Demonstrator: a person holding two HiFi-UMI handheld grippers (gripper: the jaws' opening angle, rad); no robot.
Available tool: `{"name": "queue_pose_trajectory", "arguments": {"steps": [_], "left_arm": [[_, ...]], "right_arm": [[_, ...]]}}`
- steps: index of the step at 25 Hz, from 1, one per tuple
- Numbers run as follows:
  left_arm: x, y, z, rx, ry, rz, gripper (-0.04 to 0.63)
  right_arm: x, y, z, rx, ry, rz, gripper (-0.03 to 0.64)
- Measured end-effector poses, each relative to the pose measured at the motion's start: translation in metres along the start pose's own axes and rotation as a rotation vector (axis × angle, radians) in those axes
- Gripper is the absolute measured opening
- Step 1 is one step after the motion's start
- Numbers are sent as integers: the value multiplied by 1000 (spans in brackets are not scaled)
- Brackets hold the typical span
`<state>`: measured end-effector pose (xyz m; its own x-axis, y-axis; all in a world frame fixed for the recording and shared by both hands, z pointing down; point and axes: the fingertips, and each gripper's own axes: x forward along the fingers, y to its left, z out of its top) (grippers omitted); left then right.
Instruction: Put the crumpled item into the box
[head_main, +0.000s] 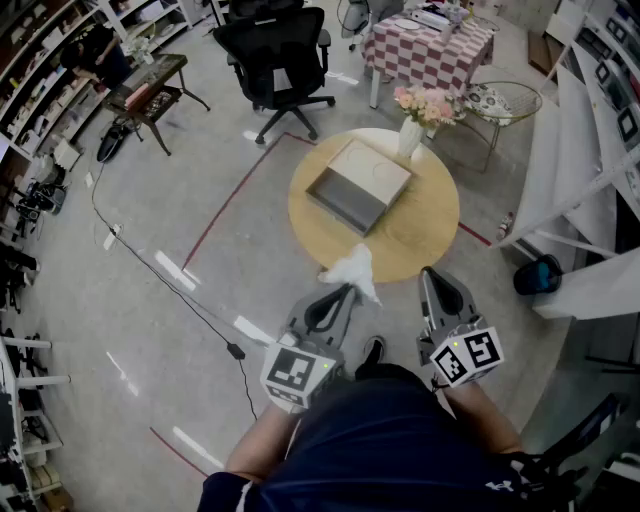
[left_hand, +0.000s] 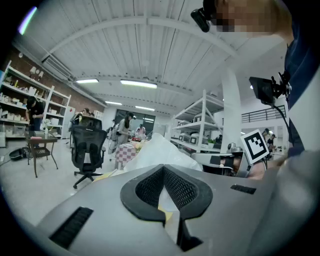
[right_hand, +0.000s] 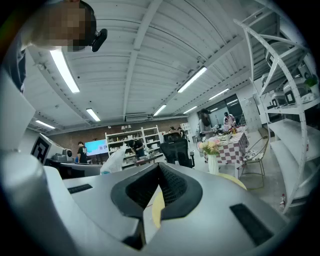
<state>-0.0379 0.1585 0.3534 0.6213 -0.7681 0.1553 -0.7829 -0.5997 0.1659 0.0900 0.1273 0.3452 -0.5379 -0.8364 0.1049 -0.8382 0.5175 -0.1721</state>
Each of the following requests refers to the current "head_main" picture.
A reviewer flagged white slanted shelf unit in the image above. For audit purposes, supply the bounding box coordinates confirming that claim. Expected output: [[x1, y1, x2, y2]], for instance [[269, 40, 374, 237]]
[[492, 0, 640, 321]]

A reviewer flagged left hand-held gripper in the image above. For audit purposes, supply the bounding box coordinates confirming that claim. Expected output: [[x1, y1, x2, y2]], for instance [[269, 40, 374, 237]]
[[259, 283, 358, 414]]

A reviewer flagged black vacuum cleaner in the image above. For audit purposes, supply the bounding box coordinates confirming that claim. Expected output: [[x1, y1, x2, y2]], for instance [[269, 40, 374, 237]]
[[95, 122, 133, 164]]

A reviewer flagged black office chair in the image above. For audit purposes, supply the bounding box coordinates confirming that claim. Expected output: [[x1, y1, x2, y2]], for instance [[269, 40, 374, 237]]
[[212, 0, 337, 146]]

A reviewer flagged white wall shelving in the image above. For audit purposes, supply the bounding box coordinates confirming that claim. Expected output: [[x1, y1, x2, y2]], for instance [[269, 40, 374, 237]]
[[0, 0, 194, 162]]

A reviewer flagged black chair frame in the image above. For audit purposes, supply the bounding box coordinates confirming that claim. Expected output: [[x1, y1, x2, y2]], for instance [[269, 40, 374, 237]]
[[539, 392, 640, 512]]

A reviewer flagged round wooden table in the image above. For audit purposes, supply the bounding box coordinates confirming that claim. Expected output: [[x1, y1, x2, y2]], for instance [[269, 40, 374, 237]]
[[287, 127, 461, 284]]

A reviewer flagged table with checkered cloth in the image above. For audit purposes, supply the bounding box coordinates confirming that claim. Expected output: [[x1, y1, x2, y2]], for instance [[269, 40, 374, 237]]
[[362, 2, 496, 109]]

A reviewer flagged person's left forearm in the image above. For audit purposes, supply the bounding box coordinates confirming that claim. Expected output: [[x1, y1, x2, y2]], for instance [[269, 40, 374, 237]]
[[224, 399, 304, 484]]

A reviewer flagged small white cabinet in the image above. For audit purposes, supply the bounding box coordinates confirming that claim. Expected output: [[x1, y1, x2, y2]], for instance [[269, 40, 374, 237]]
[[53, 138, 82, 172]]

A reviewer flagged white tissue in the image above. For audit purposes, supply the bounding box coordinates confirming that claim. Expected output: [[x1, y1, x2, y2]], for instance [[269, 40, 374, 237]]
[[317, 243, 384, 307]]

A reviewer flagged pink flower bouquet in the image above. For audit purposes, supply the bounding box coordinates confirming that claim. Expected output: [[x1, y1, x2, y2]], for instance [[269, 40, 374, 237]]
[[393, 84, 469, 132]]

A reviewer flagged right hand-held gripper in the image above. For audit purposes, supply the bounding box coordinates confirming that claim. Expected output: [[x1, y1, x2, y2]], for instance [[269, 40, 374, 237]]
[[416, 266, 506, 389]]

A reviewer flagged floral seat cushion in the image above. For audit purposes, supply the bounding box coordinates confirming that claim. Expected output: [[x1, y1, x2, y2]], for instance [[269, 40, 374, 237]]
[[464, 83, 514, 114]]

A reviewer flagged person's navy shirt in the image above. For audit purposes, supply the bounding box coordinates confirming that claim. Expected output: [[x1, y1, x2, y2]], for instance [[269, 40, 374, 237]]
[[197, 363, 591, 512]]

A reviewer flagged person's right forearm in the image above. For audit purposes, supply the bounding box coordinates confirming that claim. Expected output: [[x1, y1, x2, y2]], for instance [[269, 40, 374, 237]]
[[442, 382, 524, 454]]

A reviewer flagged black bin blue liner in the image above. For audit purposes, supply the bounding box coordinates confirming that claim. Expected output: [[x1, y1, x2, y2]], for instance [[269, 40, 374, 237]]
[[512, 253, 564, 297]]

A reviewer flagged wooden tissue box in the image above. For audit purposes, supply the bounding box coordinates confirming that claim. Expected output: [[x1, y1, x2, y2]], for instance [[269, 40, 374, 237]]
[[304, 137, 414, 239]]

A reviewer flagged white metal rack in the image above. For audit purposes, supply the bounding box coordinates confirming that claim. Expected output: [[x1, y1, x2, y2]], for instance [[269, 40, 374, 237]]
[[0, 334, 72, 512]]

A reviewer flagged dark folding side table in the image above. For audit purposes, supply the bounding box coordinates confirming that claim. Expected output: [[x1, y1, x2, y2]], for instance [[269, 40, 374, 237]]
[[102, 53, 212, 157]]

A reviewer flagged white plastic container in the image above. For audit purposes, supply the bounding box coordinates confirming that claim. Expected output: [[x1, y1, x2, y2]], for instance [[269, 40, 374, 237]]
[[417, 8, 454, 32]]

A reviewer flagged white ribbed vase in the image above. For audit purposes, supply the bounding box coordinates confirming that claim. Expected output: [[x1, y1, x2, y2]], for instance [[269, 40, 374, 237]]
[[397, 115, 427, 159]]

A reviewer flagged black floor cable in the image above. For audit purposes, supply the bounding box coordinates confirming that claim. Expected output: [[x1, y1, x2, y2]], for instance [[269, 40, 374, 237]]
[[89, 159, 259, 422]]

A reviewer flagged round wire side table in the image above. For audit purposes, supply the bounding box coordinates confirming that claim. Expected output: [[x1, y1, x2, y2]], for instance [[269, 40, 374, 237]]
[[464, 80, 544, 174]]

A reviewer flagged person's black shoe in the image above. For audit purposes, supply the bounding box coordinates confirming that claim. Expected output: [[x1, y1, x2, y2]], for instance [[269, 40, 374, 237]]
[[362, 335, 387, 369]]

